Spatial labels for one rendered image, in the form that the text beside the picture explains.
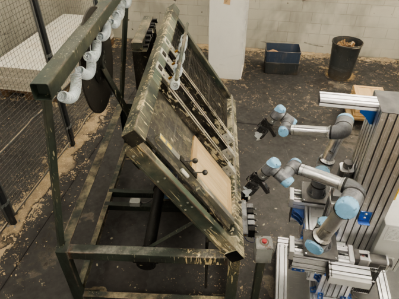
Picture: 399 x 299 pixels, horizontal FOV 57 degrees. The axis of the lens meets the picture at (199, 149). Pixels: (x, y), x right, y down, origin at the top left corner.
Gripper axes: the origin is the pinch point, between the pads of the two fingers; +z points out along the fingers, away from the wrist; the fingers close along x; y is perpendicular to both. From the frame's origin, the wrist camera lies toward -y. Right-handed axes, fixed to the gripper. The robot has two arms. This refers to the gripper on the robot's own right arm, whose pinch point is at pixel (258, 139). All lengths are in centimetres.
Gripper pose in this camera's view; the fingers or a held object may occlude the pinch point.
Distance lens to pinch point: 298.3
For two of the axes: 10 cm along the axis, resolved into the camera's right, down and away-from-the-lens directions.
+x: -1.9, 6.1, -7.7
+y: -8.7, -4.7, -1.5
